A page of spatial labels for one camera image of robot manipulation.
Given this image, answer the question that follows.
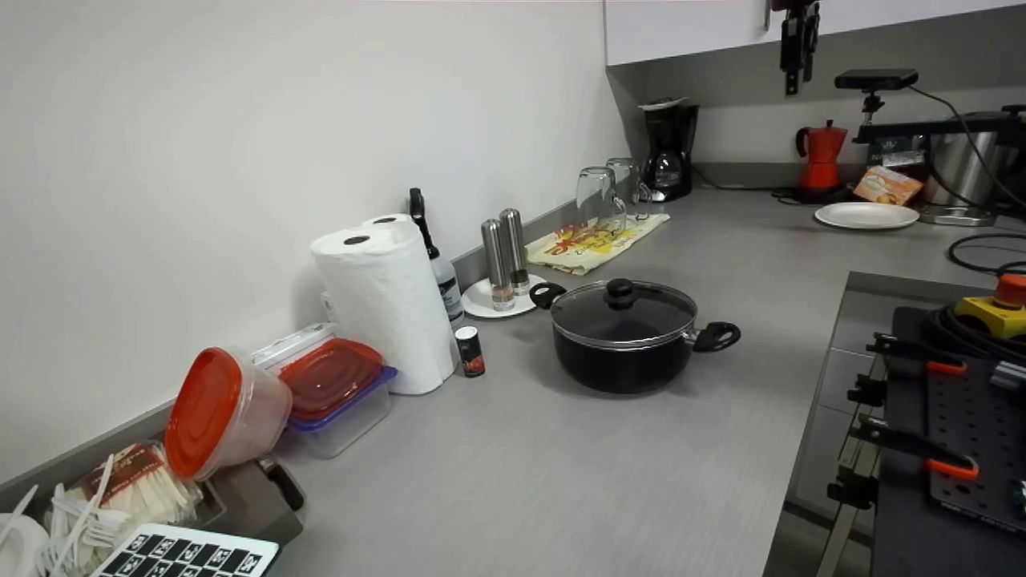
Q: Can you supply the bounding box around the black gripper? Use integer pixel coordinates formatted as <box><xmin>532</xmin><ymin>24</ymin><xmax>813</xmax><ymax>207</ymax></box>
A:
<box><xmin>769</xmin><ymin>0</ymin><xmax>823</xmax><ymax>100</ymax></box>

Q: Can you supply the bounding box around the glass lid black knob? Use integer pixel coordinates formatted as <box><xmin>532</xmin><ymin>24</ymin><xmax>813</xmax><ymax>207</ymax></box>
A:
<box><xmin>548</xmin><ymin>275</ymin><xmax>703</xmax><ymax>351</ymax></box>

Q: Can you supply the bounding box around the red moka pot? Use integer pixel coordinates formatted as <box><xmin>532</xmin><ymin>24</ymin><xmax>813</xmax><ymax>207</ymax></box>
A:
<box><xmin>793</xmin><ymin>119</ymin><xmax>849</xmax><ymax>201</ymax></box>

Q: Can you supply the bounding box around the black cooking pot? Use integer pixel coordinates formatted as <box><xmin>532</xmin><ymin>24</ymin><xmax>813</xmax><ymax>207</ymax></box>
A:
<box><xmin>528</xmin><ymin>279</ymin><xmax>745</xmax><ymax>396</ymax></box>

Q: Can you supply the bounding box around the flat container red lid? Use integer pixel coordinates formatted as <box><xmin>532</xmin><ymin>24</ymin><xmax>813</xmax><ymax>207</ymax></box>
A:
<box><xmin>279</xmin><ymin>335</ymin><xmax>401</xmax><ymax>462</ymax></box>

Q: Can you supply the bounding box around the orange packet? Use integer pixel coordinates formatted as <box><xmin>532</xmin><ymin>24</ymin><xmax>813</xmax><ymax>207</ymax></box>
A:
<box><xmin>849</xmin><ymin>164</ymin><xmax>925</xmax><ymax>207</ymax></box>

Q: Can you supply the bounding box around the black coffee maker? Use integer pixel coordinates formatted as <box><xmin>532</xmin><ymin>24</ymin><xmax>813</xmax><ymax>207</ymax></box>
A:
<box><xmin>635</xmin><ymin>97</ymin><xmax>703</xmax><ymax>205</ymax></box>

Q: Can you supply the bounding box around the white dinner plate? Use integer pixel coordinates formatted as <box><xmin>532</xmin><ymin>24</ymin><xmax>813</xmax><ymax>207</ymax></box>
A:
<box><xmin>812</xmin><ymin>199</ymin><xmax>922</xmax><ymax>233</ymax></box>

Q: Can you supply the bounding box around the stainless steel vessel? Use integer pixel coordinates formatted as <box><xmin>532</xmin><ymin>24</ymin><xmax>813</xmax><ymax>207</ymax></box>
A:
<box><xmin>922</xmin><ymin>125</ymin><xmax>1013</xmax><ymax>228</ymax></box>

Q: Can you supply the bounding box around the clear drinking glass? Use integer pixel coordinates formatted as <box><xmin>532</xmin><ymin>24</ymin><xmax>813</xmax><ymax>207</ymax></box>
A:
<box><xmin>603</xmin><ymin>155</ymin><xmax>644</xmax><ymax>211</ymax></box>
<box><xmin>574</xmin><ymin>164</ymin><xmax>619</xmax><ymax>224</ymax></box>

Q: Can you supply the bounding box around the printed yellow red kitchen towel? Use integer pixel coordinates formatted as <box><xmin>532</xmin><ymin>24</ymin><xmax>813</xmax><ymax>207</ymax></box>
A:
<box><xmin>523</xmin><ymin>207</ymin><xmax>674</xmax><ymax>279</ymax></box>

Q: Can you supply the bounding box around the yellow emergency stop button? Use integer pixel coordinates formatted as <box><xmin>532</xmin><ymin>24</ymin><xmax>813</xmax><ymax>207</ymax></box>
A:
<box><xmin>952</xmin><ymin>268</ymin><xmax>1026</xmax><ymax>347</ymax></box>

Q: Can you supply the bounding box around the steel grinder mill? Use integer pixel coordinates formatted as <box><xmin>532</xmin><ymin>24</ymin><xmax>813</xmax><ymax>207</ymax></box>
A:
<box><xmin>478</xmin><ymin>219</ymin><xmax>516</xmax><ymax>306</ymax></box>
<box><xmin>496</xmin><ymin>205</ymin><xmax>536</xmax><ymax>287</ymax></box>

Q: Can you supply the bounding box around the small white saucer plate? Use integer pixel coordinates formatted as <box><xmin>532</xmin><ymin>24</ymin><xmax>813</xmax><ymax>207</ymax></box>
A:
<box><xmin>459</xmin><ymin>268</ymin><xmax>552</xmax><ymax>323</ymax></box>

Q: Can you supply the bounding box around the spray bottle black trigger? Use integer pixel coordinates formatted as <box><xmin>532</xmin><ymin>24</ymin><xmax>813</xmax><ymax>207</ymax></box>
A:
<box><xmin>406</xmin><ymin>185</ymin><xmax>467</xmax><ymax>323</ymax></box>

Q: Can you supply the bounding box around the black perforated board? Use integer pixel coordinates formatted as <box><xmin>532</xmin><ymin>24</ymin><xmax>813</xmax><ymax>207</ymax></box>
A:
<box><xmin>920</xmin><ymin>358</ymin><xmax>1026</xmax><ymax>537</ymax></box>

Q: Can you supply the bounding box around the white paper towel roll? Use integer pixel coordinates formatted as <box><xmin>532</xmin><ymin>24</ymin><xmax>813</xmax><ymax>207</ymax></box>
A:
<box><xmin>307</xmin><ymin>221</ymin><xmax>459</xmax><ymax>396</ymax></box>
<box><xmin>360</xmin><ymin>211</ymin><xmax>421</xmax><ymax>243</ymax></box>

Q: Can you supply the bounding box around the small dark spice jar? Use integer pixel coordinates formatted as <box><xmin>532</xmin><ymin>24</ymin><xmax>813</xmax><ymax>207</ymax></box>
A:
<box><xmin>452</xmin><ymin>323</ymin><xmax>486</xmax><ymax>380</ymax></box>

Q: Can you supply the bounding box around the clear plastic container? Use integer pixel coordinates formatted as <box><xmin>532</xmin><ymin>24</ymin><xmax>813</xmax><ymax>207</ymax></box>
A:
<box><xmin>251</xmin><ymin>321</ymin><xmax>337</xmax><ymax>372</ymax></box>

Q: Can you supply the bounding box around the grey metal tray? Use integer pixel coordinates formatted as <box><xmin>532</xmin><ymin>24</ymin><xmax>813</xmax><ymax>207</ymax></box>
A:
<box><xmin>199</xmin><ymin>454</ymin><xmax>307</xmax><ymax>544</ymax></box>

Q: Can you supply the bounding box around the black white marker board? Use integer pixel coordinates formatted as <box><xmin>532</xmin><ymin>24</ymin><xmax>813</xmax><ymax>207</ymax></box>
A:
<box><xmin>89</xmin><ymin>518</ymin><xmax>281</xmax><ymax>577</ymax></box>

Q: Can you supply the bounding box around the bag of white items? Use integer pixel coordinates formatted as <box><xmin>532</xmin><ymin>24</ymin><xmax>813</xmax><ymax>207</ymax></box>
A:
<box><xmin>41</xmin><ymin>440</ymin><xmax>206</xmax><ymax>561</ymax></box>

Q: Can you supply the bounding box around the black camera on stand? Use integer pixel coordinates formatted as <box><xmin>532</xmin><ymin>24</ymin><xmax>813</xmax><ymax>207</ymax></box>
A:
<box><xmin>835</xmin><ymin>66</ymin><xmax>922</xmax><ymax>129</ymax></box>

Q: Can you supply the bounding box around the black cable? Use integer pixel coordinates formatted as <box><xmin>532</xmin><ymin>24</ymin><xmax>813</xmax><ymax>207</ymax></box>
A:
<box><xmin>946</xmin><ymin>231</ymin><xmax>1026</xmax><ymax>275</ymax></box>

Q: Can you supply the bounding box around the black clamp orange handle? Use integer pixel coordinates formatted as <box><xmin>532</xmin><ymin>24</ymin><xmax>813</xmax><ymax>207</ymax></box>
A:
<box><xmin>845</xmin><ymin>411</ymin><xmax>985</xmax><ymax>490</ymax></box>
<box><xmin>863</xmin><ymin>330</ymin><xmax>970</xmax><ymax>386</ymax></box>

